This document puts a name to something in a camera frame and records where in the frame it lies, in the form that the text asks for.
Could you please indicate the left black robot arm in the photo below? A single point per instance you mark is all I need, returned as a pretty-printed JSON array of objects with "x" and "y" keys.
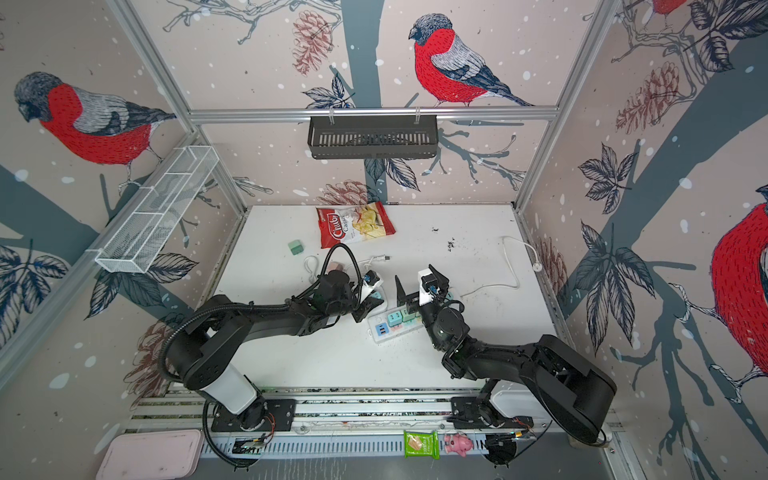
[{"x": 199, "y": 353}]

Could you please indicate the red chips bag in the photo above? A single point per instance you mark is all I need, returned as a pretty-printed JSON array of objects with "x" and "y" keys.
[{"x": 353, "y": 224}]

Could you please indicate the pink tray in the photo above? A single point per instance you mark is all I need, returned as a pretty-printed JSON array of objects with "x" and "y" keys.
[{"x": 154, "y": 455}]

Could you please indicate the light green charger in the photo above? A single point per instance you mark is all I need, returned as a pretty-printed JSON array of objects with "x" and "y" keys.
[{"x": 296, "y": 247}]

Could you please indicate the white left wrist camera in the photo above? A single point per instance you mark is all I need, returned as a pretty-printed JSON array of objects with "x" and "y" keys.
[{"x": 370, "y": 281}]

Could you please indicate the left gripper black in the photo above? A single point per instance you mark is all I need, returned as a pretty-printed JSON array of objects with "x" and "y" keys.
[{"x": 369, "y": 303}]

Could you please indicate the green snack packet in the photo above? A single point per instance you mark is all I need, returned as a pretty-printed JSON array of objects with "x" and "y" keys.
[{"x": 417, "y": 444}]

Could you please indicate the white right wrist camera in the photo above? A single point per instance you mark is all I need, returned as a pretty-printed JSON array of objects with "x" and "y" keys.
[{"x": 429, "y": 287}]

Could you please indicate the long white power strip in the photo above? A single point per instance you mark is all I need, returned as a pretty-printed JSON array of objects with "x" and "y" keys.
[{"x": 381, "y": 332}]

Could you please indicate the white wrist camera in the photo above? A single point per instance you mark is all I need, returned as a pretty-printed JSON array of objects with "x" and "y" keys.
[
  {"x": 429, "y": 287},
  {"x": 370, "y": 281}
]

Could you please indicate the green charger plug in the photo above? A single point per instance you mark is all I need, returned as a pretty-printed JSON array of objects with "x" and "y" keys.
[{"x": 409, "y": 318}]

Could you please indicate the pink pig toy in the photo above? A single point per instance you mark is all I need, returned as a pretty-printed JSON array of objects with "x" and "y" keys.
[{"x": 458, "y": 443}]

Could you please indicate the black wall basket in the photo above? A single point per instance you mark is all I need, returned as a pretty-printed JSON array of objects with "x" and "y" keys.
[{"x": 373, "y": 137}]

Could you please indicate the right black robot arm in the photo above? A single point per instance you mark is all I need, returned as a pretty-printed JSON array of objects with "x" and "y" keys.
[{"x": 574, "y": 392}]

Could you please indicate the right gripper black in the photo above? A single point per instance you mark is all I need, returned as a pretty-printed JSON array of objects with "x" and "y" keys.
[{"x": 406, "y": 299}]

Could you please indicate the white wire shelf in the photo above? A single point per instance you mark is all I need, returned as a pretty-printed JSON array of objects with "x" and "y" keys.
[{"x": 141, "y": 237}]

